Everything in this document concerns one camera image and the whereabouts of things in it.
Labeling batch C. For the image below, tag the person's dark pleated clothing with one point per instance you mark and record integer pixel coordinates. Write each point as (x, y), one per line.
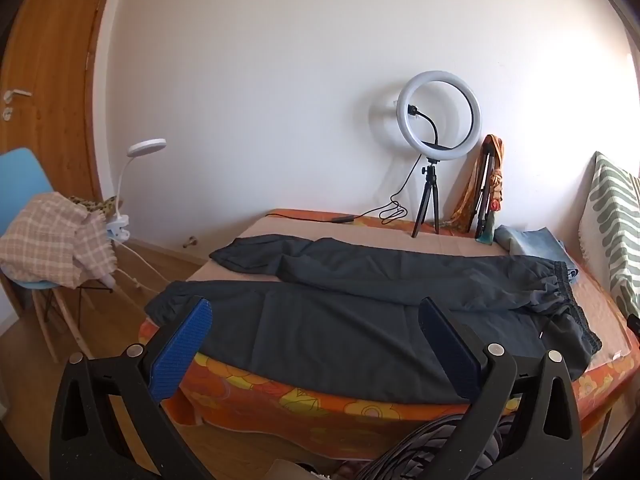
(430, 440)

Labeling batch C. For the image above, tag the green patterned pillow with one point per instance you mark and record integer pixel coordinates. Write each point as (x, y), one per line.
(615, 220)

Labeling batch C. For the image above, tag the door stop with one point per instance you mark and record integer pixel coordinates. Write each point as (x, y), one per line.
(190, 241)

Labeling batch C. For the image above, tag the black tripod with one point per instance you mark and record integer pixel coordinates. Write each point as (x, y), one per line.
(431, 185)

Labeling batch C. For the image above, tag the white clip lamp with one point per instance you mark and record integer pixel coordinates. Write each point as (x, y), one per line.
(146, 146)

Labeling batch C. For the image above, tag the leopard print cloth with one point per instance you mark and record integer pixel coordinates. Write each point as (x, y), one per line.
(100, 207)

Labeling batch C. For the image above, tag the blue denim cloth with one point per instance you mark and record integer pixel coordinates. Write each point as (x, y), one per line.
(535, 242)

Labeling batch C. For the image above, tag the dark grey pants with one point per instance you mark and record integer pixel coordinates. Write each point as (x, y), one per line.
(325, 330)

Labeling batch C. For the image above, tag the plaid blanket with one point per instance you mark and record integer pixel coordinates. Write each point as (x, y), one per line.
(45, 240)

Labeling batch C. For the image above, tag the blue chair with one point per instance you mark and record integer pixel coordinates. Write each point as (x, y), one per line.
(20, 175)

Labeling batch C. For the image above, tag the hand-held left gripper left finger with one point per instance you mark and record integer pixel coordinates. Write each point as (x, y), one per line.
(182, 347)

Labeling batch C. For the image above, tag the orange and black folded fabric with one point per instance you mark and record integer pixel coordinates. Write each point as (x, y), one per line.
(492, 180)

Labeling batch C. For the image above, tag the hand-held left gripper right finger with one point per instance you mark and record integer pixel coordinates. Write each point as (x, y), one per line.
(447, 347)

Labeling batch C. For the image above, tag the peach blanket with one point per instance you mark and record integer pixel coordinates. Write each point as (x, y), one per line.
(450, 242)

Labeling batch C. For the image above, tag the wooden door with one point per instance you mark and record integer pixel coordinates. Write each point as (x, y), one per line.
(55, 85)

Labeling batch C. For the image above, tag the bed with orange floral sheet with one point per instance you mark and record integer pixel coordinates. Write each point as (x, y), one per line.
(300, 410)

